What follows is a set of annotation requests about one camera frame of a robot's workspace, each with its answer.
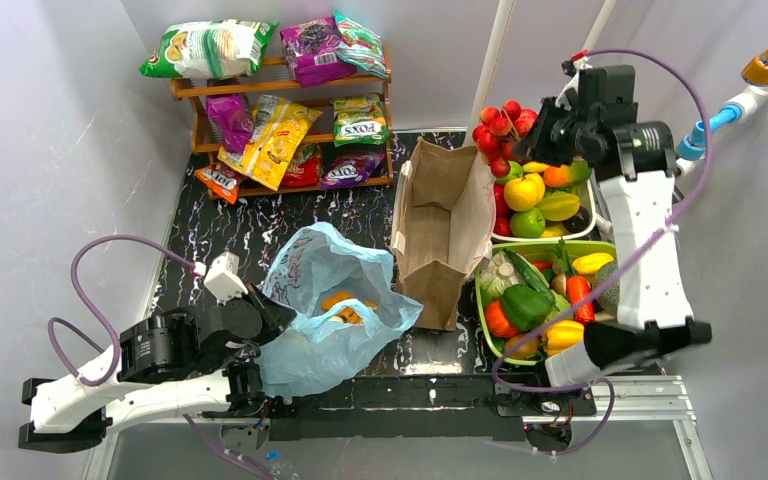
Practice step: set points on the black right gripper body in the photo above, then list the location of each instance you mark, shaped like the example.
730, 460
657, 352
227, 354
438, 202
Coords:
549, 125

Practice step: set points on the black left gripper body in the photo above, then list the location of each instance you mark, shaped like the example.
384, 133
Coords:
272, 313

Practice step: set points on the red cherry bunch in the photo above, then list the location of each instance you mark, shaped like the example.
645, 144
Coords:
499, 129

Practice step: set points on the light blue plastic grocery bag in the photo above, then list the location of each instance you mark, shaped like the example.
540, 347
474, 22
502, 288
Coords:
347, 311

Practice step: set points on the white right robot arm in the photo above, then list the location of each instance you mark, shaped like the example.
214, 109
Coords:
635, 165

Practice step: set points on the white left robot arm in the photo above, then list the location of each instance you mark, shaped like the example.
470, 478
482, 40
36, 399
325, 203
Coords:
181, 361

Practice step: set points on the brown paper bag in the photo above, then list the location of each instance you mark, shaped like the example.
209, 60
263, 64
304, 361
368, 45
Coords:
443, 217

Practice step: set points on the orange snack bag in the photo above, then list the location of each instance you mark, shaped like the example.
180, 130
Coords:
221, 180

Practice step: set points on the purple Fox's candy bag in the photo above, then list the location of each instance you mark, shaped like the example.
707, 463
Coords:
351, 168

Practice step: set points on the green Fox's candy bag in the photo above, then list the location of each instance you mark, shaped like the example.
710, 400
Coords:
359, 120

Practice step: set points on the yellow snack bag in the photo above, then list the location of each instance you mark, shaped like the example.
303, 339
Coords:
280, 125

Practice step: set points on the green red snack bag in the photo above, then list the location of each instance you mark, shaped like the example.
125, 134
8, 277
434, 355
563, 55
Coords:
359, 46

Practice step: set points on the purple snack bag middle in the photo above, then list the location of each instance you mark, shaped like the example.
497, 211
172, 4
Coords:
232, 114

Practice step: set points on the purple snack bag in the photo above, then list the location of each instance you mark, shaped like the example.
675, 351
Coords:
310, 53
232, 114

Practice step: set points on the purple snack bag top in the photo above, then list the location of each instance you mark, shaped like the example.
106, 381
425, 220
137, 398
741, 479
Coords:
310, 53

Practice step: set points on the green white chips bag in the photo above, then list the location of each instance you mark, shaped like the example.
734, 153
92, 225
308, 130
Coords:
210, 50

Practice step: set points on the mango orange green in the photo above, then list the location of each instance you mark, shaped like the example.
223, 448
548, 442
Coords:
567, 175

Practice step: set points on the yellow green starfruit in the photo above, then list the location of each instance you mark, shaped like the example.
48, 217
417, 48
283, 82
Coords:
559, 206

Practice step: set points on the white fruit basket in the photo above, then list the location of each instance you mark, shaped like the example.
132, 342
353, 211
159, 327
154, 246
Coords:
578, 226

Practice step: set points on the lime green apple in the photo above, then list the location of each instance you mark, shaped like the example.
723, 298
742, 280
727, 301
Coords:
528, 224

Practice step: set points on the white pipe left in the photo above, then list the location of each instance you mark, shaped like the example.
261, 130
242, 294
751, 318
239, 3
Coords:
497, 36

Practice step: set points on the white pipe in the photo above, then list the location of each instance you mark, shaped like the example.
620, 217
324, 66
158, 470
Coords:
599, 24
497, 36

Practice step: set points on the white pipe right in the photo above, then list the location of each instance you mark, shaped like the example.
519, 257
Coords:
599, 24

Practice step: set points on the white garlic cabbage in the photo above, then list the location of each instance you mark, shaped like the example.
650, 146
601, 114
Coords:
499, 275

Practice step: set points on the red carrot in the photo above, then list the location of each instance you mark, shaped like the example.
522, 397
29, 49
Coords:
578, 289

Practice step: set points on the green vegetable basket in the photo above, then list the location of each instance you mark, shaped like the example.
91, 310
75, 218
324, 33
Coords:
535, 252

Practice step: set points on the pipe with blue orange fittings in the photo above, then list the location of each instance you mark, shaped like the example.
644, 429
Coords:
691, 150

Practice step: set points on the green bell pepper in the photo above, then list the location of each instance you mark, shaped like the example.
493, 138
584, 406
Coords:
525, 307

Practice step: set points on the orange tomato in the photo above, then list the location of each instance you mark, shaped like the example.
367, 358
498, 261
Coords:
497, 322

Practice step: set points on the wooden snack shelf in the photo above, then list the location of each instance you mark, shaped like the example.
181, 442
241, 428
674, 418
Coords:
273, 78

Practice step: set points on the yellow bell pepper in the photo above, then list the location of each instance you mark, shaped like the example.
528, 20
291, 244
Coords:
561, 336

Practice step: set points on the brown kiwi potato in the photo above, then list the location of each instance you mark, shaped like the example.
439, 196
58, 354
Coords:
516, 349

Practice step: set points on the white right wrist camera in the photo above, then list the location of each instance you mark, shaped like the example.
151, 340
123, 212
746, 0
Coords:
568, 97

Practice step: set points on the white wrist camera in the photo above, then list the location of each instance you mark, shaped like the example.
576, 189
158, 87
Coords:
568, 97
220, 277

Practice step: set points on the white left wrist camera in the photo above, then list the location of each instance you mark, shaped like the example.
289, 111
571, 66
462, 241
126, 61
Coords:
220, 277

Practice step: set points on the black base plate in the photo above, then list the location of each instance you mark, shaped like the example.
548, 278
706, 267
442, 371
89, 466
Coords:
424, 406

